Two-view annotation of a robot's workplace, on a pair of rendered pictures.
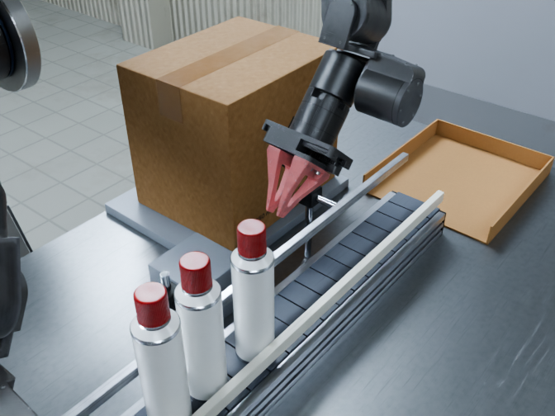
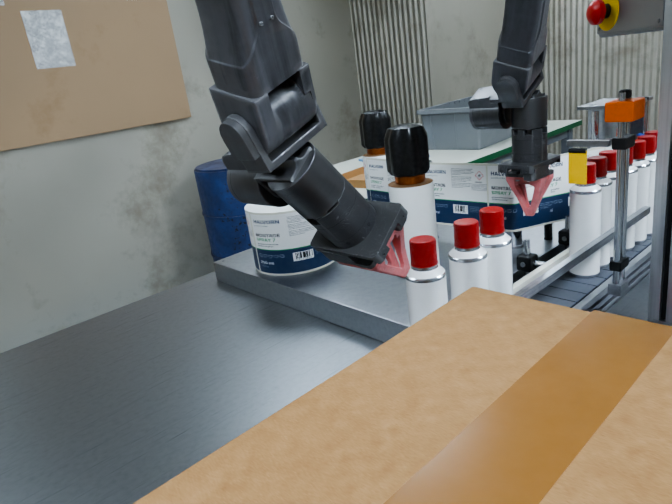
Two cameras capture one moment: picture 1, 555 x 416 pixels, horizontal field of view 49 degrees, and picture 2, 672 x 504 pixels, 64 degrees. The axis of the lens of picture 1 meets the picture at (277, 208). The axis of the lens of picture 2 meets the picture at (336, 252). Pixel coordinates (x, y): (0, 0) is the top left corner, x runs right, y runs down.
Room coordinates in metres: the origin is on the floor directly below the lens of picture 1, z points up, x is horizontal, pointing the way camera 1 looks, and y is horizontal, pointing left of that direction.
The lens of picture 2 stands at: (1.20, 0.04, 1.30)
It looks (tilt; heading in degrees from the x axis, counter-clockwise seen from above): 19 degrees down; 191
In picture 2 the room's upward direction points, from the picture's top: 8 degrees counter-clockwise
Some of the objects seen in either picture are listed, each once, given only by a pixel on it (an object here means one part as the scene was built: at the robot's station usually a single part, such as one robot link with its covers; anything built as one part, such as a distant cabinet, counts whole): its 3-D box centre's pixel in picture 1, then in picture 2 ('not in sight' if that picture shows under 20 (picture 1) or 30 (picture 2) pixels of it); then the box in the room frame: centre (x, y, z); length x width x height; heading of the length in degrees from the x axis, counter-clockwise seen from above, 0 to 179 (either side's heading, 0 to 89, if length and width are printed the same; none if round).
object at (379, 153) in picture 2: not in sight; (379, 165); (-0.26, -0.08, 1.04); 0.09 x 0.09 x 0.29
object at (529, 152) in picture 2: not in sight; (529, 148); (0.23, 0.22, 1.12); 0.10 x 0.07 x 0.07; 141
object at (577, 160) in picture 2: not in sight; (577, 166); (0.27, 0.28, 1.09); 0.03 x 0.01 x 0.06; 51
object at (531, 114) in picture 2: not in sight; (525, 112); (0.23, 0.21, 1.19); 0.07 x 0.06 x 0.07; 52
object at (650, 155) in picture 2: not in sight; (644, 185); (0.01, 0.48, 0.98); 0.05 x 0.05 x 0.20
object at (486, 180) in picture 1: (459, 173); not in sight; (1.03, -0.36, 0.85); 0.30 x 0.26 x 0.04; 141
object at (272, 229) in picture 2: not in sight; (292, 230); (0.01, -0.28, 0.95); 0.20 x 0.20 x 0.14
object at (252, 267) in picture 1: (253, 293); (428, 313); (0.55, 0.03, 0.98); 0.05 x 0.05 x 0.20
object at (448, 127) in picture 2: not in sight; (476, 121); (-1.99, 0.34, 0.91); 0.60 x 0.40 x 0.22; 145
